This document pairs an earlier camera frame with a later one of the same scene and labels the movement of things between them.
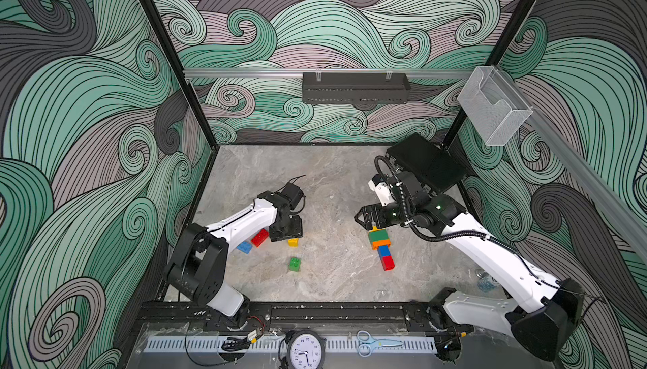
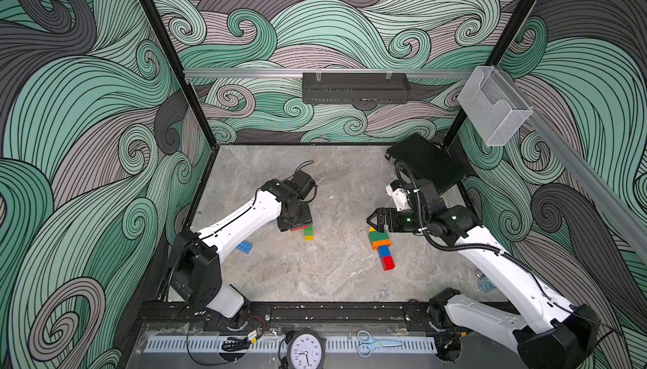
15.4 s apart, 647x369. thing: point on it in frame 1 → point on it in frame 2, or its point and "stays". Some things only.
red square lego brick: x=387 y=263 stays
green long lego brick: x=380 y=235 stays
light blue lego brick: x=245 y=247 stays
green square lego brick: x=295 y=264 → x=309 y=231
